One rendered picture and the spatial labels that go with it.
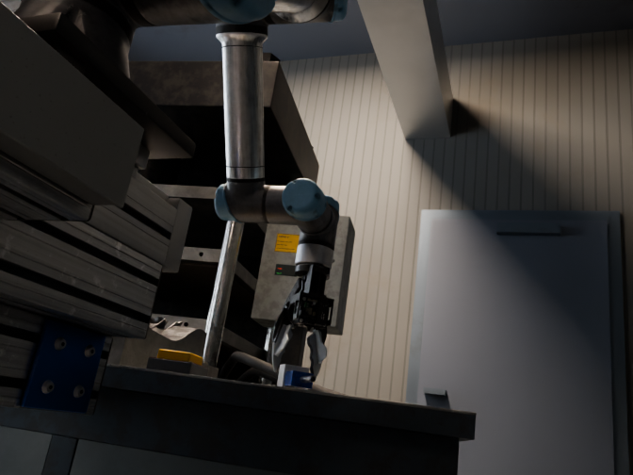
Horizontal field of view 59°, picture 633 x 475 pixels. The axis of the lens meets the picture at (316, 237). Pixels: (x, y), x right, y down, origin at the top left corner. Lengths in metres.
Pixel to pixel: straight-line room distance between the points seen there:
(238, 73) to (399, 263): 2.69
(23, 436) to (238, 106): 0.70
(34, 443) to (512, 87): 3.59
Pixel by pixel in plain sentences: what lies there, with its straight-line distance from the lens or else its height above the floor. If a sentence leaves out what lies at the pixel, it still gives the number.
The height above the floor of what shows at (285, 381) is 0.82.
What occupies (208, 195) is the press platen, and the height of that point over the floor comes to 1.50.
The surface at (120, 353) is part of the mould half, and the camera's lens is 1.11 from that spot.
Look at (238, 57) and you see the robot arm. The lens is 1.08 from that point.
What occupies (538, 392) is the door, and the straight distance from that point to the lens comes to 3.36.
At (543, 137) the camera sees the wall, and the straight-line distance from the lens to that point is 3.91.
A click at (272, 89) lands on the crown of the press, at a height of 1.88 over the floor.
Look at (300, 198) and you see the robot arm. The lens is 1.03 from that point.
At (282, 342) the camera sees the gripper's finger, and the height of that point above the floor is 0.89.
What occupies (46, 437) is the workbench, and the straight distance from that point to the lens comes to 1.15.
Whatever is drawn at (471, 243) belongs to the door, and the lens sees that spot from 3.56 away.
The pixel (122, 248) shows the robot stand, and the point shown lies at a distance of 0.64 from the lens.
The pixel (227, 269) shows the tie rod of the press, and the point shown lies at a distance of 1.89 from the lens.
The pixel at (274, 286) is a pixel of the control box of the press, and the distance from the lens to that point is 1.96.
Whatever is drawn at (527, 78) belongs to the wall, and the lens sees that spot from 4.15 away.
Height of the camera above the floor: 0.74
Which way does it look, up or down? 19 degrees up
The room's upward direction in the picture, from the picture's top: 8 degrees clockwise
